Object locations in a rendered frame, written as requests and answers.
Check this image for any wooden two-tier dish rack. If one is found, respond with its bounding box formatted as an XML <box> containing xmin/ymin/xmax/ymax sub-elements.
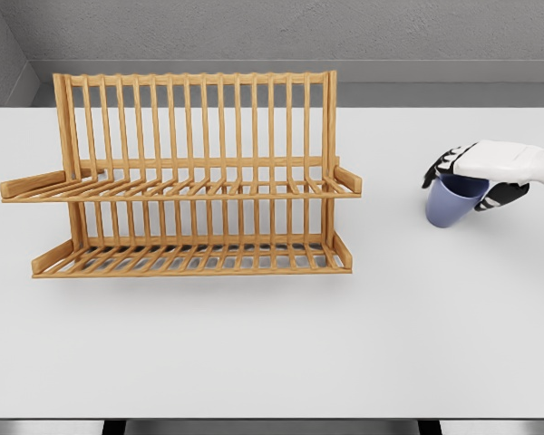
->
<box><xmin>0</xmin><ymin>70</ymin><xmax>364</xmax><ymax>279</ymax></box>

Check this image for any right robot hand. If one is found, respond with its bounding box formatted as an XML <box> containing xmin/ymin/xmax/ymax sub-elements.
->
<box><xmin>421</xmin><ymin>140</ymin><xmax>544</xmax><ymax>213</ymax></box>

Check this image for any blue cup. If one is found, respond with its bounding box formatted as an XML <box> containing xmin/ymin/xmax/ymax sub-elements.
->
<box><xmin>425</xmin><ymin>172</ymin><xmax>490</xmax><ymax>230</ymax></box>

